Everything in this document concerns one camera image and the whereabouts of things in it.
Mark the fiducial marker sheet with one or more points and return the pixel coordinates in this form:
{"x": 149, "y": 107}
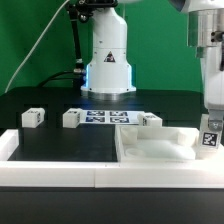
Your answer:
{"x": 109, "y": 117}

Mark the white U-shaped fence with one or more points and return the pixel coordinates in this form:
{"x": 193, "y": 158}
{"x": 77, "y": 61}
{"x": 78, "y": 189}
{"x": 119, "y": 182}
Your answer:
{"x": 208, "y": 173}

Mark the black camera pole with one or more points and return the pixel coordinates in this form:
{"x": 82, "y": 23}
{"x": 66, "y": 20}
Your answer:
{"x": 73, "y": 16}

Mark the white square tabletop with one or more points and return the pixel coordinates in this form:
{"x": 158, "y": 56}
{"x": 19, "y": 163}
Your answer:
{"x": 145, "y": 146}

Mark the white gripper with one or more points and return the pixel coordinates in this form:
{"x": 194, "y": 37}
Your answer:
{"x": 213, "y": 85}

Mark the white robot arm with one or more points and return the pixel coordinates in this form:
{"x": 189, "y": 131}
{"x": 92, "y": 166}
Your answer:
{"x": 109, "y": 74}

